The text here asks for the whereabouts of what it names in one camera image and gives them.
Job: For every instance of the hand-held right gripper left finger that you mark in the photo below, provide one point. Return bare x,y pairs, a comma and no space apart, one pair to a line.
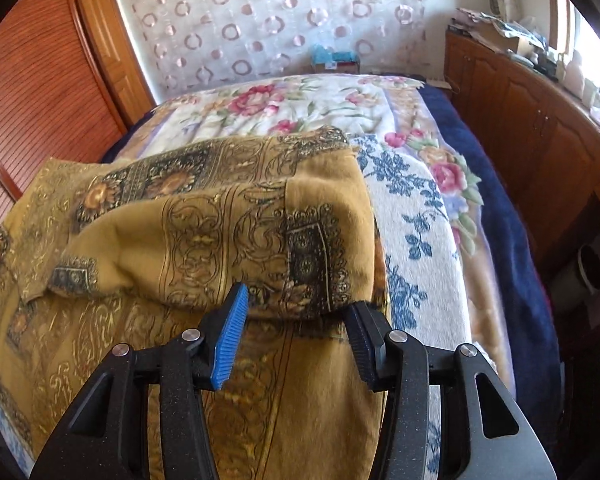
230,330

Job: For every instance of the wooden door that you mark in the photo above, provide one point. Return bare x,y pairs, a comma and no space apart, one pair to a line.
110,50

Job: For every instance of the long wooden cabinet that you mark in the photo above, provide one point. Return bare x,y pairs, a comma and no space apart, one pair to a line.
530,125

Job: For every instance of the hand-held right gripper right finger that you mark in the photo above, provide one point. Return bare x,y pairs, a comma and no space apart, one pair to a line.
362,350

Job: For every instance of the mustard patterned shirt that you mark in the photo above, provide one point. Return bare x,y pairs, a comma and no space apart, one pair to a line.
130,240

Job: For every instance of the window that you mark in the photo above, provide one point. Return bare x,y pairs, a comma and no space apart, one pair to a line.
595,30

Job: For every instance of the pink floral blanket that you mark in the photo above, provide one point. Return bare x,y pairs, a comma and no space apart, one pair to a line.
305,105

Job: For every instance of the white thermos jug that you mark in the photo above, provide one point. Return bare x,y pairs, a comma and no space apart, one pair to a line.
573,77

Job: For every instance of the wooden slatted wardrobe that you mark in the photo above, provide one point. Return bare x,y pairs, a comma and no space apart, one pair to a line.
30,85

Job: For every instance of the pink floral bedspread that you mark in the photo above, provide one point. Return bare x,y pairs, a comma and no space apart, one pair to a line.
505,240

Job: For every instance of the grey waste bin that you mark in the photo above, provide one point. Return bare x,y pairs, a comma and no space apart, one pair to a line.
575,280

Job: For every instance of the cardboard box with blue tissue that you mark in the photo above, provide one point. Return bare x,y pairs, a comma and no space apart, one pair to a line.
335,60

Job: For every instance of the sheer circle-patterned curtain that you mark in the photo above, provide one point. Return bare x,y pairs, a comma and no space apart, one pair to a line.
270,20

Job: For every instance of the dark oval ornament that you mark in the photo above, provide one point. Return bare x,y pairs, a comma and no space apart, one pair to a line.
495,1

